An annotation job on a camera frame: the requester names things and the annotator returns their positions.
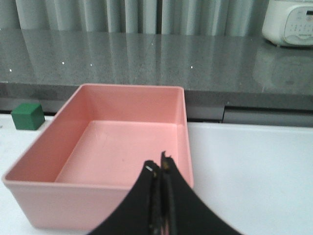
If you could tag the pink plastic bin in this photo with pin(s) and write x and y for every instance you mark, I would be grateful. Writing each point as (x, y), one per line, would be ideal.
(85, 162)

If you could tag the white rice cooker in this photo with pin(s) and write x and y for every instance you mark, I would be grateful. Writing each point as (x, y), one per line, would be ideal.
(289, 23)

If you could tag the grey curtain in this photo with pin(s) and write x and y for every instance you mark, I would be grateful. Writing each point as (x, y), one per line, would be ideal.
(183, 17)

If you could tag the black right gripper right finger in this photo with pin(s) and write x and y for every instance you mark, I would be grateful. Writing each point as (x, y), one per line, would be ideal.
(185, 213)

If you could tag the grey stone counter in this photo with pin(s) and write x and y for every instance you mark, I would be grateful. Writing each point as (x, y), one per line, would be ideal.
(242, 80)

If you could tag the green wooden cube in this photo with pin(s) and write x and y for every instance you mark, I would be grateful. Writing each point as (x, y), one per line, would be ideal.
(28, 116)

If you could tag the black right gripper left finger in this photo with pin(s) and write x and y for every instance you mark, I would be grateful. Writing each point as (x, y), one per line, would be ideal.
(140, 211)

